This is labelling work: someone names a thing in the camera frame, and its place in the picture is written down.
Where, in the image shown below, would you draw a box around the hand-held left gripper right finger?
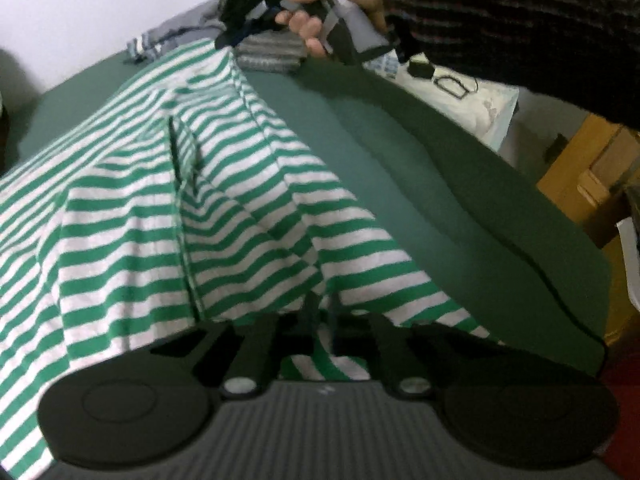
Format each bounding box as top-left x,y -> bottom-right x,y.
331,297 -> 501,401

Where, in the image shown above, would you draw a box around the grey striped cloth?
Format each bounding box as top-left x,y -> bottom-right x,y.
235,30 -> 309,74

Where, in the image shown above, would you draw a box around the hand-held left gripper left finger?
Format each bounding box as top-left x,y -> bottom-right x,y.
150,292 -> 321,401

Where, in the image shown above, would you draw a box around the person's right forearm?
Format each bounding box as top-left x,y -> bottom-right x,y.
380,0 -> 640,131

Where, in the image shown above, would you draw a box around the red chair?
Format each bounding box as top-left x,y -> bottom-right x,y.
597,350 -> 640,480

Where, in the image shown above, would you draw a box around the black charger cable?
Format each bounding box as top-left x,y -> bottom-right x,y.
432,74 -> 482,102

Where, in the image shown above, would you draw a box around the small table with pale cloth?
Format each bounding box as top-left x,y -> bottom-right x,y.
365,52 -> 521,154

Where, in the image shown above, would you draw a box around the grey sweater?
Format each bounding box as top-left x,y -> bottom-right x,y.
125,0 -> 236,63

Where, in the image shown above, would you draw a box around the green white striped shirt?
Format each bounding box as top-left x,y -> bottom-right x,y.
0,40 -> 501,480

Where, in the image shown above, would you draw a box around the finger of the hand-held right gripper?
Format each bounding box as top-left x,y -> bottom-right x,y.
214,4 -> 275,52

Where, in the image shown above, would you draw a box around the brown cardboard boxes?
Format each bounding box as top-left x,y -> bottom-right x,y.
537,112 -> 640,252

